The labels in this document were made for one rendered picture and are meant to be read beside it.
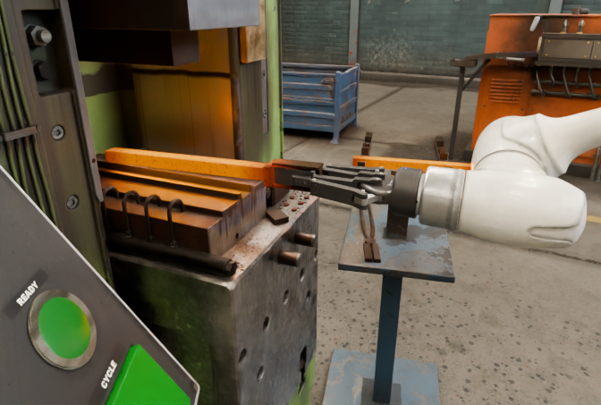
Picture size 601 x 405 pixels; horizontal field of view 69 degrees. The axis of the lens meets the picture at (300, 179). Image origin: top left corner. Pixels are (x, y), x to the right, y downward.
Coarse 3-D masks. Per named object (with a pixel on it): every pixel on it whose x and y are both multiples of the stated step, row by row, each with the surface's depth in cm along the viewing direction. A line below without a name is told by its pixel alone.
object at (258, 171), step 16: (112, 160) 86; (128, 160) 84; (144, 160) 83; (160, 160) 81; (176, 160) 80; (192, 160) 78; (208, 160) 78; (224, 160) 78; (240, 160) 78; (288, 160) 73; (240, 176) 75; (256, 176) 74; (272, 176) 73
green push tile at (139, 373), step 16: (128, 352) 35; (144, 352) 36; (128, 368) 33; (144, 368) 35; (160, 368) 37; (128, 384) 32; (144, 384) 34; (160, 384) 36; (176, 384) 37; (112, 400) 31; (128, 400) 32; (144, 400) 33; (160, 400) 35; (176, 400) 36
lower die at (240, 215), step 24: (120, 192) 79; (144, 192) 78; (168, 192) 78; (192, 192) 78; (216, 192) 77; (240, 192) 76; (264, 192) 85; (120, 216) 74; (144, 216) 72; (192, 216) 72; (216, 216) 72; (240, 216) 77; (168, 240) 72; (192, 240) 70; (216, 240) 71
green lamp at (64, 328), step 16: (48, 304) 30; (64, 304) 31; (48, 320) 29; (64, 320) 30; (80, 320) 32; (48, 336) 29; (64, 336) 30; (80, 336) 31; (64, 352) 29; (80, 352) 31
